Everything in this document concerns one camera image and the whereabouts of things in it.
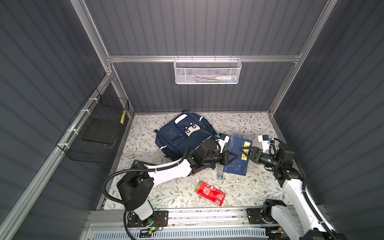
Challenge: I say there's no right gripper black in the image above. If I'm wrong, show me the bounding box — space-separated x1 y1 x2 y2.
240 147 280 170

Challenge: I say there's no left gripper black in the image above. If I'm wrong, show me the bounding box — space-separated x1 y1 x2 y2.
201 149 238 167

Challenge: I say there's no navy book yellow label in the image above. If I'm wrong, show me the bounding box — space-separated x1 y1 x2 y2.
131 160 155 169
224 136 253 176

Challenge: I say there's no navy blue student backpack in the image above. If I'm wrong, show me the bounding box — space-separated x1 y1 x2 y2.
154 112 217 161

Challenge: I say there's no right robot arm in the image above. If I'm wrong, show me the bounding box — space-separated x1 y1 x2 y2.
241 135 346 240

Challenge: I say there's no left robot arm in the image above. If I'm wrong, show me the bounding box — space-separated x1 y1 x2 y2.
102 131 238 226

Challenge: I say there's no clear pack of pens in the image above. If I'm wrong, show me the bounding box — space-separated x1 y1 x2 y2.
216 167 224 181

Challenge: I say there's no floral table mat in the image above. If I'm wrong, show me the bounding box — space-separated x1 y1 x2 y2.
103 112 296 210

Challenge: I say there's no red paper box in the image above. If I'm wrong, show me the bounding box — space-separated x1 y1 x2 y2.
195 181 226 207

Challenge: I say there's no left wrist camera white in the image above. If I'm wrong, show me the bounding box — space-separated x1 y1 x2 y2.
216 133 230 153

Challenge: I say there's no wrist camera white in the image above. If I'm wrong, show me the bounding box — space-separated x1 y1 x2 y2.
216 133 230 153
258 135 275 153

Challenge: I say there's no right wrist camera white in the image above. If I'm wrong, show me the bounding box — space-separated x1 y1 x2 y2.
258 135 275 153

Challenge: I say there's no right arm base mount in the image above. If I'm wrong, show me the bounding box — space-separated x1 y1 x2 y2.
246 208 278 225

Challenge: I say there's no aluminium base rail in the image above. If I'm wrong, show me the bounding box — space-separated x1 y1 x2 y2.
84 207 260 231

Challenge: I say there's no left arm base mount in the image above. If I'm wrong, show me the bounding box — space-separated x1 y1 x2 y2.
127 211 169 228

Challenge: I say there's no white wire mesh basket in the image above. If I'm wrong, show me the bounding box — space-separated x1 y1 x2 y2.
173 57 242 85

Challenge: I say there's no black wire wall basket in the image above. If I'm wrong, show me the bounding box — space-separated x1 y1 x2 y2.
57 92 130 164

